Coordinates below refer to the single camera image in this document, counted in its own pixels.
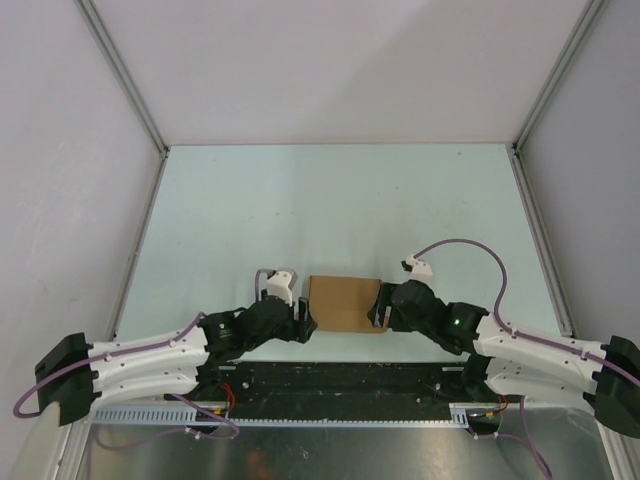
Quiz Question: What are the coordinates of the brown cardboard box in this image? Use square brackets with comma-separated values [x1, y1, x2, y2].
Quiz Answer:
[308, 275, 388, 334]

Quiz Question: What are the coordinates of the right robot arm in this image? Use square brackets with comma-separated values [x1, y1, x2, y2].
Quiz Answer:
[367, 280, 639, 438]

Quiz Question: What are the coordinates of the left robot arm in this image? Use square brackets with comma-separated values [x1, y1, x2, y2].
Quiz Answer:
[30, 297, 317, 425]

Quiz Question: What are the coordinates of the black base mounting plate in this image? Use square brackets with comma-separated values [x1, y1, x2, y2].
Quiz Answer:
[184, 361, 502, 422]

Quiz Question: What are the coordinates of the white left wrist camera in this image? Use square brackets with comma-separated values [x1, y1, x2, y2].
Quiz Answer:
[266, 268, 298, 306]

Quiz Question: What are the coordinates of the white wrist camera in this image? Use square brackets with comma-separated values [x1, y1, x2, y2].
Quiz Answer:
[401, 255, 434, 284]
[266, 268, 298, 306]

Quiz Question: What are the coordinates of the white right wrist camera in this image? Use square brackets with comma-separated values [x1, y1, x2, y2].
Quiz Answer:
[401, 255, 434, 284]

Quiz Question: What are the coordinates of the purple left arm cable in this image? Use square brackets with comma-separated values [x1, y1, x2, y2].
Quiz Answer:
[12, 268, 271, 450]

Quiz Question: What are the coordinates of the aluminium frame rail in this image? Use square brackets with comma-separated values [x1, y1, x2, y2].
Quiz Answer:
[73, 365, 617, 409]

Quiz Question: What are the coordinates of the grey slotted cable duct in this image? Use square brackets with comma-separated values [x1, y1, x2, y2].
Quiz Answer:
[92, 403, 469, 428]

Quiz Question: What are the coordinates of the right aluminium corner post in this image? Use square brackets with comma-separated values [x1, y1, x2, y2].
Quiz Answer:
[512, 0, 610, 153]

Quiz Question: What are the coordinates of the aluminium corner post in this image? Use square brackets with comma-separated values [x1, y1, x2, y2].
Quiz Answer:
[512, 0, 610, 153]
[73, 0, 168, 156]

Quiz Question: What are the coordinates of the left aluminium corner post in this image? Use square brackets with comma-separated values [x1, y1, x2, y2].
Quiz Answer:
[73, 0, 168, 156]

